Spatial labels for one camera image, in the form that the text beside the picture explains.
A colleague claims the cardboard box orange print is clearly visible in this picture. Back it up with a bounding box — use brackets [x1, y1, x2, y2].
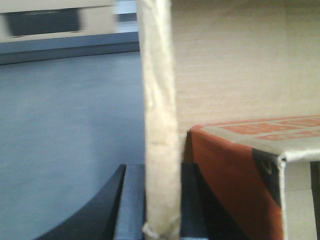
[190, 115, 320, 240]

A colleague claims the closed cardboard box black print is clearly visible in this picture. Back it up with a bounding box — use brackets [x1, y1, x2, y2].
[0, 0, 117, 43]

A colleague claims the large plain cardboard box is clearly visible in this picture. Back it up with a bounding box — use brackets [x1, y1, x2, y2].
[136, 0, 320, 240]

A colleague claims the dark shelf board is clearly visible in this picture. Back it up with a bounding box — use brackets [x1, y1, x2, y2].
[0, 31, 140, 65]

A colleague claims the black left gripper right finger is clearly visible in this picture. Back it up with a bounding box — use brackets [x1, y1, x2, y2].
[180, 162, 248, 240]

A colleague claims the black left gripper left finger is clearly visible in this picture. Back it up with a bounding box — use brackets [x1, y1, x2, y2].
[39, 164, 145, 240]

